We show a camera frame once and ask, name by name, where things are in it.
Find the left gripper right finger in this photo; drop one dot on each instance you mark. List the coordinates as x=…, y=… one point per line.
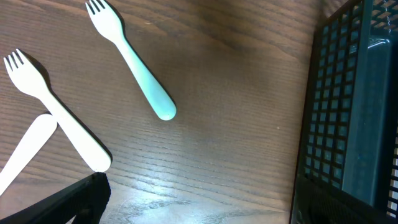
x=317, y=203

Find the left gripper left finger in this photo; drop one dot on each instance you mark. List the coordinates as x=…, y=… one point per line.
x=82, y=202

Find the black plastic basket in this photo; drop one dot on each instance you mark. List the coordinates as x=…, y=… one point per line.
x=350, y=112

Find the clear plastic basket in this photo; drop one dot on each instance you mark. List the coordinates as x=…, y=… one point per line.
x=392, y=197

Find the white plastic fork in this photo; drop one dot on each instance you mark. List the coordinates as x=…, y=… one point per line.
x=30, y=81

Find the mint green plastic fork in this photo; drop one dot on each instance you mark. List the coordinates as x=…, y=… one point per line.
x=109, y=25

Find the white plastic utensil handle up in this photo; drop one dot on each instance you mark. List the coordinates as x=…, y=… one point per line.
x=38, y=133

